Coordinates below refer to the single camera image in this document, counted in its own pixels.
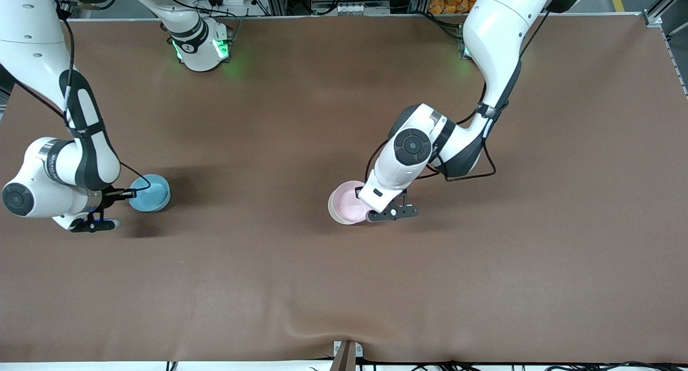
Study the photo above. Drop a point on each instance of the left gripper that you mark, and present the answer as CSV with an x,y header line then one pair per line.
x,y
358,190

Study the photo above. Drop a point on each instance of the brown table mat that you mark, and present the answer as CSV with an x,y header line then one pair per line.
x,y
344,285

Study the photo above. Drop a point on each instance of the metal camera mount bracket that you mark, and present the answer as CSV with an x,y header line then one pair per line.
x,y
346,355

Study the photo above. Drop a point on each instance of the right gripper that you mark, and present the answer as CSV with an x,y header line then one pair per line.
x,y
109,194

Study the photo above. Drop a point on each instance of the small white power strip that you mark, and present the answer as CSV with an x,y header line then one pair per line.
x,y
355,8

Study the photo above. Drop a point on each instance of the white bowl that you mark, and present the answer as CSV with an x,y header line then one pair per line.
x,y
334,216

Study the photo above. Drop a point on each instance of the blue bowl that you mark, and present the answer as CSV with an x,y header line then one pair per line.
x,y
153,194

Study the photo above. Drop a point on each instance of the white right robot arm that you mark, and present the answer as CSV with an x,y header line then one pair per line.
x,y
80,145

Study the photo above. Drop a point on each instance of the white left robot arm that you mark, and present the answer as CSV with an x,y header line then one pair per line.
x,y
494,32

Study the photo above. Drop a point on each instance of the pink bowl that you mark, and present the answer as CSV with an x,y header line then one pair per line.
x,y
346,203

